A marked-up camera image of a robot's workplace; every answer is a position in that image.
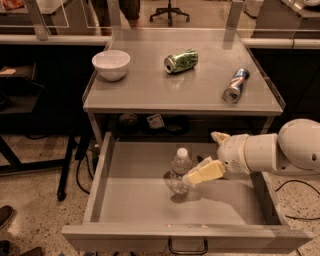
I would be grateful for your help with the black side table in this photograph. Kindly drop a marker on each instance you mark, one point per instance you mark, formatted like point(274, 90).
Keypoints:
point(30, 107)

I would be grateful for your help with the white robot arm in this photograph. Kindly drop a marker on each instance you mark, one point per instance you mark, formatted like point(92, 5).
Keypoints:
point(293, 151)

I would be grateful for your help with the black office chair base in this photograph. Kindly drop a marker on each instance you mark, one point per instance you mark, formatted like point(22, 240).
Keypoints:
point(169, 10)

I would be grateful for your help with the dark shoe upper left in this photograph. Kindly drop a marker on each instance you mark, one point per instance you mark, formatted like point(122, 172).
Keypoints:
point(7, 213)

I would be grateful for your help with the crushed green soda can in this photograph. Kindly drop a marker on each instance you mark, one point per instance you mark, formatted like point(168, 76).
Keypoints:
point(181, 62)

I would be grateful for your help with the clear plastic water bottle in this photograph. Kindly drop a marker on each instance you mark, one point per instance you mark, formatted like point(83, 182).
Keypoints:
point(180, 165)

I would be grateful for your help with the blue silver energy drink can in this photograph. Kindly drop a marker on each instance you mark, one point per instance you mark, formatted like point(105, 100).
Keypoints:
point(233, 91)

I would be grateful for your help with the white tag under counter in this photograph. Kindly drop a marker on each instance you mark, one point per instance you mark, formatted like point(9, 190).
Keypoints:
point(155, 121)

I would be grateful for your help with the grey metal counter cabinet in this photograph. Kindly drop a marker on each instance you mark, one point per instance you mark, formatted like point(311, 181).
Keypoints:
point(148, 89)

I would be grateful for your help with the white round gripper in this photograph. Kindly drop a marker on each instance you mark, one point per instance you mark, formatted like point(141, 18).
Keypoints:
point(232, 153)

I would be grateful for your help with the dark round object under counter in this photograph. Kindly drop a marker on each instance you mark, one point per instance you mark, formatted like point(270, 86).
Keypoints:
point(128, 122)

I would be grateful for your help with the black drawer handle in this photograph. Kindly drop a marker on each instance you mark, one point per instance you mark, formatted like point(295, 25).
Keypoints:
point(177, 252)

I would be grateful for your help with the orange snack bag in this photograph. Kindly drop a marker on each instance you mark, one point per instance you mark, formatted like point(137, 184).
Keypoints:
point(12, 4)

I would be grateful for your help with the open grey metal drawer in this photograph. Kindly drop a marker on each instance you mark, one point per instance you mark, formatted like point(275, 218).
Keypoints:
point(131, 207)

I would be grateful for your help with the white ceramic bowl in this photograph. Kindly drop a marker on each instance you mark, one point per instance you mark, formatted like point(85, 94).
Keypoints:
point(112, 65)

